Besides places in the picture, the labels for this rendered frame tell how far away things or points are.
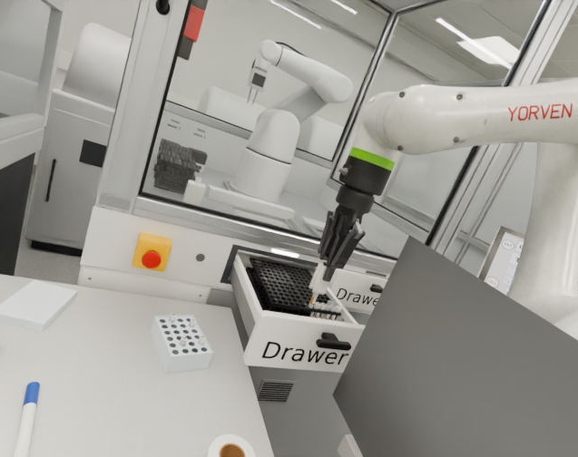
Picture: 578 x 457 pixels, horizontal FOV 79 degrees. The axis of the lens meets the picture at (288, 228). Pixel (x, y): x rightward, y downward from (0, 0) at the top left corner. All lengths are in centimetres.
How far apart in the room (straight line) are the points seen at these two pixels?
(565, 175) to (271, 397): 99
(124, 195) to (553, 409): 80
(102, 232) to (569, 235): 97
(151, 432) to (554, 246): 80
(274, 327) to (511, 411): 36
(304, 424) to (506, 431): 94
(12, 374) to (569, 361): 74
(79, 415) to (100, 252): 38
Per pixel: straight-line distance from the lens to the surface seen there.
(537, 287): 85
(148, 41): 81
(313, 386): 128
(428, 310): 62
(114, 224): 87
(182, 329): 77
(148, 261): 82
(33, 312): 80
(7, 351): 74
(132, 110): 81
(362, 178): 68
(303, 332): 69
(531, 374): 52
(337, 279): 103
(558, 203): 89
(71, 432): 63
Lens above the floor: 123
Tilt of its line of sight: 14 degrees down
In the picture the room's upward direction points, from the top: 21 degrees clockwise
